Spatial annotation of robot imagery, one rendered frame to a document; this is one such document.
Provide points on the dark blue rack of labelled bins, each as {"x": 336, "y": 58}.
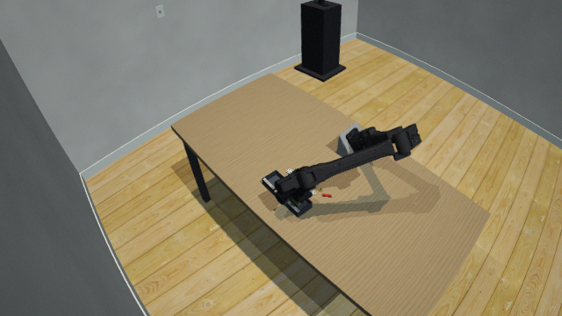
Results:
{"x": 268, "y": 182}

